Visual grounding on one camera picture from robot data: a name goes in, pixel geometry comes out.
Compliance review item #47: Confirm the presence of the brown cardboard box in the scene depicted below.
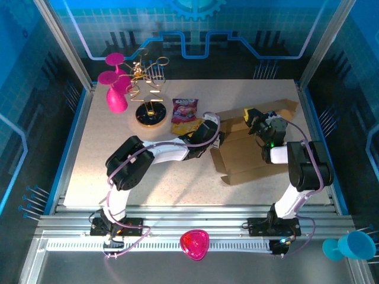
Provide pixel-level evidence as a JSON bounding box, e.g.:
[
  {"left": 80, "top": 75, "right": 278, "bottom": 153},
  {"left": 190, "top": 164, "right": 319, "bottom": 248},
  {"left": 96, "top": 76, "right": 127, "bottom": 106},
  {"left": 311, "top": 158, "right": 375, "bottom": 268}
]
[{"left": 209, "top": 99, "right": 299, "bottom": 186}]

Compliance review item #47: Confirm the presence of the purple snack bag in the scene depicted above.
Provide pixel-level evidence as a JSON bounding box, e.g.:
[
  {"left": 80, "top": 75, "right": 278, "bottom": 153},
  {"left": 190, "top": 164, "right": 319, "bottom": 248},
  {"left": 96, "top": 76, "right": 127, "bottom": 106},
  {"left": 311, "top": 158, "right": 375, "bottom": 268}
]
[{"left": 171, "top": 98, "right": 200, "bottom": 124}]

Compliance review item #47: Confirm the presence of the magenta plastic goblet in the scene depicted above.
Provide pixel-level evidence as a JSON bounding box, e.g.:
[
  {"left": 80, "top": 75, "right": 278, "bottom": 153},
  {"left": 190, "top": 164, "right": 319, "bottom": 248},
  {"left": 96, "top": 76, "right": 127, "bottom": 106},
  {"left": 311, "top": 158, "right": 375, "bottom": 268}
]
[
  {"left": 104, "top": 52, "right": 133, "bottom": 95},
  {"left": 97, "top": 70, "right": 130, "bottom": 114}
]

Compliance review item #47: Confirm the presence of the pink heart-shaped bowl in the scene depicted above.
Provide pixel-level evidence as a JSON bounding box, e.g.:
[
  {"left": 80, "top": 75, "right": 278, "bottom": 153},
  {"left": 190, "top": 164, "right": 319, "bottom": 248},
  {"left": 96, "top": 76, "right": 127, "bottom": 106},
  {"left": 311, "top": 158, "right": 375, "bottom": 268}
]
[{"left": 179, "top": 229, "right": 210, "bottom": 262}]

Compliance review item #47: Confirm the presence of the blue plastic goblet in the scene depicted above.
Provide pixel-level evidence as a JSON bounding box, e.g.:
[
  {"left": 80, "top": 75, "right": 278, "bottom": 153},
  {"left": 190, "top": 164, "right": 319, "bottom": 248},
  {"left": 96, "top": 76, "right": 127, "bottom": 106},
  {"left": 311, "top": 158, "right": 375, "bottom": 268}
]
[{"left": 322, "top": 230, "right": 377, "bottom": 262}]

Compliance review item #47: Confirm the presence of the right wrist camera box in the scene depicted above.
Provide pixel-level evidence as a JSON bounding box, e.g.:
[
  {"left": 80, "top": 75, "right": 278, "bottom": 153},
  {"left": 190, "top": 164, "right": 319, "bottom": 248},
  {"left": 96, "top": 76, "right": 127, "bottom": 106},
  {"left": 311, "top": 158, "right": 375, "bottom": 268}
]
[{"left": 270, "top": 115, "right": 288, "bottom": 134}]

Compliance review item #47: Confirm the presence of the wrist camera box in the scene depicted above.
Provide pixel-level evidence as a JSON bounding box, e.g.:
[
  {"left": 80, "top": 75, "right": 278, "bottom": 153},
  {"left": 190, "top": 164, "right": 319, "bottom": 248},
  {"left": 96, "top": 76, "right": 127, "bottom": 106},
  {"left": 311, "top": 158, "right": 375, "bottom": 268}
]
[
  {"left": 270, "top": 115, "right": 288, "bottom": 134},
  {"left": 202, "top": 111, "right": 221, "bottom": 123}
]

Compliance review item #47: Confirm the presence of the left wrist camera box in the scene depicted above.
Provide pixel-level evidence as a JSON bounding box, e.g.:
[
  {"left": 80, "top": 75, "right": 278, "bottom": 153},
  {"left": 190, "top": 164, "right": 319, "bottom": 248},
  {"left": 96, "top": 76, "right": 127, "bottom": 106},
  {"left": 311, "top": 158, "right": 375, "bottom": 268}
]
[{"left": 202, "top": 111, "right": 221, "bottom": 123}]

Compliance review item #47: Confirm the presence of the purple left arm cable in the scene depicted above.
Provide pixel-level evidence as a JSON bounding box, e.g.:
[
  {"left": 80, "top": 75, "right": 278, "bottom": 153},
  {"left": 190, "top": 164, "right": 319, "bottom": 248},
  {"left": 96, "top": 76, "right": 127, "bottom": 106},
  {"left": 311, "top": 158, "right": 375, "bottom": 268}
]
[{"left": 102, "top": 111, "right": 222, "bottom": 260}]

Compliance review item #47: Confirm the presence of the blue edged aluminium side rail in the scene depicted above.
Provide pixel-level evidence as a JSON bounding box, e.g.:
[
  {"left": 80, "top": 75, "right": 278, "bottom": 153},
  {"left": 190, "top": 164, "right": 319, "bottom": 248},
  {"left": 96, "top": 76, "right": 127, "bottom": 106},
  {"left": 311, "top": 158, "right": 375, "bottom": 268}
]
[
  {"left": 44, "top": 82, "right": 98, "bottom": 215},
  {"left": 296, "top": 79, "right": 350, "bottom": 215}
]

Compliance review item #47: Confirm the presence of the gold wire rack black base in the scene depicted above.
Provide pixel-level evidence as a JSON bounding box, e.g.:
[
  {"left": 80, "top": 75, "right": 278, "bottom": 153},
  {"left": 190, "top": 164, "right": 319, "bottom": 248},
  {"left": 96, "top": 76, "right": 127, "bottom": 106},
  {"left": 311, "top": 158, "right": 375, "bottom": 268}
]
[{"left": 123, "top": 47, "right": 171, "bottom": 129}]

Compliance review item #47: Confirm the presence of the aluminium frame beam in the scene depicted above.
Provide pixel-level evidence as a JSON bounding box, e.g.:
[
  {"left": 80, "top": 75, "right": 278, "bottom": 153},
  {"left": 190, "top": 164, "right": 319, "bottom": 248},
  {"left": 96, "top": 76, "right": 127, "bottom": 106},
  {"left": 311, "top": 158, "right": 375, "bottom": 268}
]
[{"left": 35, "top": 205, "right": 355, "bottom": 237}]

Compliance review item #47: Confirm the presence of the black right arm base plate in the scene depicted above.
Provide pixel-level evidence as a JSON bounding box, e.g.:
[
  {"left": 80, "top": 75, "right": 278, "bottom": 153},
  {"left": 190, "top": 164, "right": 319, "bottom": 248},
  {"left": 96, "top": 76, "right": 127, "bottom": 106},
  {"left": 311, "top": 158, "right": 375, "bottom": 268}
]
[{"left": 247, "top": 217, "right": 302, "bottom": 237}]

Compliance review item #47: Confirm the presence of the aluminium frame post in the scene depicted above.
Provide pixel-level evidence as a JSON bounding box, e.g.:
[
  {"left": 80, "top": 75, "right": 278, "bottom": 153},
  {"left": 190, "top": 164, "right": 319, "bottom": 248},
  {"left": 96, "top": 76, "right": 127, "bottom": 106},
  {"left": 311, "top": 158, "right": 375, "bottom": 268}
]
[
  {"left": 297, "top": 0, "right": 355, "bottom": 89},
  {"left": 33, "top": 0, "right": 97, "bottom": 91}
]

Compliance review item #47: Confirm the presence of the white slotted cable duct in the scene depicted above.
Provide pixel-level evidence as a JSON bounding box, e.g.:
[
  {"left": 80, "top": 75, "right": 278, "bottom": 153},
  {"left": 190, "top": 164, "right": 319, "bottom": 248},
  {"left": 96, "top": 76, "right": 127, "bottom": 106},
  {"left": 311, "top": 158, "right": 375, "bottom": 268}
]
[{"left": 46, "top": 240, "right": 272, "bottom": 253}]

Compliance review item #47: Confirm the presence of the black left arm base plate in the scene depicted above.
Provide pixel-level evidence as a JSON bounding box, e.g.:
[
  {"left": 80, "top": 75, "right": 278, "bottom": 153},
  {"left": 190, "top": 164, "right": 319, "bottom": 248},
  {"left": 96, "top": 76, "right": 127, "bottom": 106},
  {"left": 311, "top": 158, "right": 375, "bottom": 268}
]
[{"left": 89, "top": 217, "right": 146, "bottom": 237}]

